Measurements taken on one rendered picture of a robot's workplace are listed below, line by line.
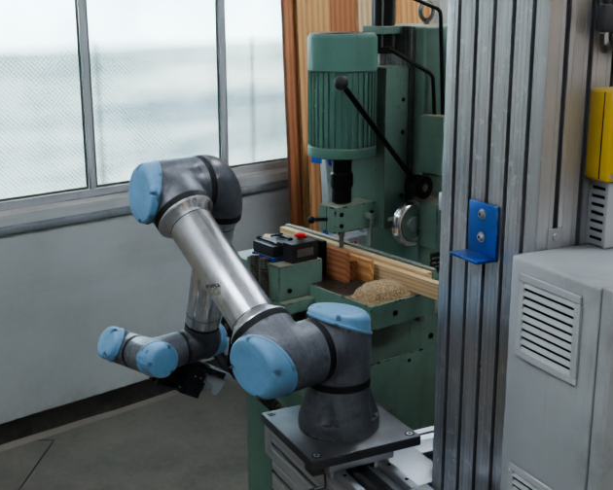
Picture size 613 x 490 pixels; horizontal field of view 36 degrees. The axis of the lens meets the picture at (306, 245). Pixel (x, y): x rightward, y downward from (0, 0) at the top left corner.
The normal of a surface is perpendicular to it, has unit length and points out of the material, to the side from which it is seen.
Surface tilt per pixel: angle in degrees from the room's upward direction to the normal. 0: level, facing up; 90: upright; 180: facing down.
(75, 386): 90
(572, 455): 90
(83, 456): 0
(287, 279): 90
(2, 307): 90
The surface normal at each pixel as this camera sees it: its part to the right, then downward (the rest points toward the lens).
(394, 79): 0.61, 0.20
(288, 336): 0.38, -0.67
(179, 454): 0.00, -0.97
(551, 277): -0.90, 0.11
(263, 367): -0.68, 0.27
